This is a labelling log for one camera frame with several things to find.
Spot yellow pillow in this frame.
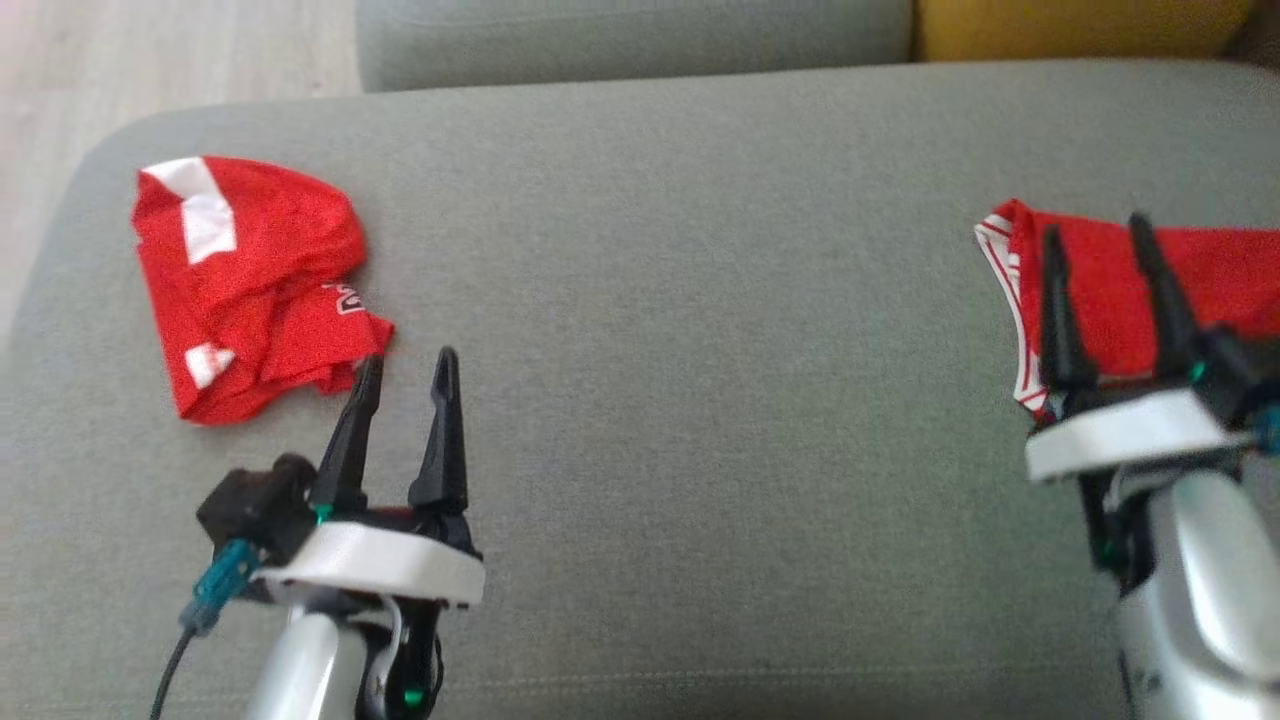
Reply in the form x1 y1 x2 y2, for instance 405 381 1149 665
912 0 1257 64

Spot grey sofa back cushion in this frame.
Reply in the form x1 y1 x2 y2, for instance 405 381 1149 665
357 0 917 93
1228 0 1280 69

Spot grey sofa seat cushion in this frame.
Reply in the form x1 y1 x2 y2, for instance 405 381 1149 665
0 58 1280 720

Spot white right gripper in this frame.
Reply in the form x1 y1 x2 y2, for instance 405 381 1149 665
1025 213 1256 484

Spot red mesh shorts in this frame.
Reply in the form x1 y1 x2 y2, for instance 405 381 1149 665
131 156 396 426

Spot red number 23 jersey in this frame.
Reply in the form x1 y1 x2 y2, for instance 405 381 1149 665
974 198 1280 421

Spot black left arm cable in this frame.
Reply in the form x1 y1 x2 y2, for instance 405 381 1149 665
150 538 263 720

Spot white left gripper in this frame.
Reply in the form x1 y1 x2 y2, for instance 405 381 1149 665
250 347 486 609

